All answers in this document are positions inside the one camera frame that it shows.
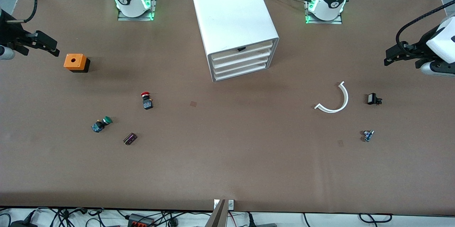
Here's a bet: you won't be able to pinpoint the red push button switch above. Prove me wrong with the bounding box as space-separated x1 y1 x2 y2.
141 92 154 110

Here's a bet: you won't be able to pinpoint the white drawer with black handle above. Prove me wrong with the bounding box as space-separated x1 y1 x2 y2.
210 39 274 61
212 47 274 68

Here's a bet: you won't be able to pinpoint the plain white drawer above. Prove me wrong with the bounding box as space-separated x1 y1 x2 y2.
213 56 273 75
214 62 272 82

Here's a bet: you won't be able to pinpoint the white drawer cabinet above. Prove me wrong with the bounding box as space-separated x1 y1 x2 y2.
190 0 280 83

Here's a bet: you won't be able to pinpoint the orange box with black base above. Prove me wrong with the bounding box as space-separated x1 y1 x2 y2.
63 54 90 73

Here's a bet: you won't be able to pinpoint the small black component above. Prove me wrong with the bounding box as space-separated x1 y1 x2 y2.
367 93 383 106

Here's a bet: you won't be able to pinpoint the white curved plastic piece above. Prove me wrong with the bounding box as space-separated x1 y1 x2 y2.
314 81 349 114

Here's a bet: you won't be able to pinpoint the black power strip red switches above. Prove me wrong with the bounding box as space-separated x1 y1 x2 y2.
127 213 155 227

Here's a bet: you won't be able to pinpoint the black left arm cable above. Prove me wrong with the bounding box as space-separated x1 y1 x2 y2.
396 1 455 48

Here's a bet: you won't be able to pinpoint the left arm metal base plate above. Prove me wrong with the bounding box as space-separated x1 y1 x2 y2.
305 0 343 25

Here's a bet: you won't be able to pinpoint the green push button switch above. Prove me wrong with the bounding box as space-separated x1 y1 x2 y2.
91 116 113 133

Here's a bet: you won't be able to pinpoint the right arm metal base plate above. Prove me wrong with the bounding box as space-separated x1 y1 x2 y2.
117 0 157 21

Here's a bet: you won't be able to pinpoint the black looped floor cable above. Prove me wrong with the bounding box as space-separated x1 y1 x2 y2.
358 213 393 223

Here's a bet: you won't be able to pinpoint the grey camera stand post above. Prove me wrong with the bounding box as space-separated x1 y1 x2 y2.
204 199 228 227

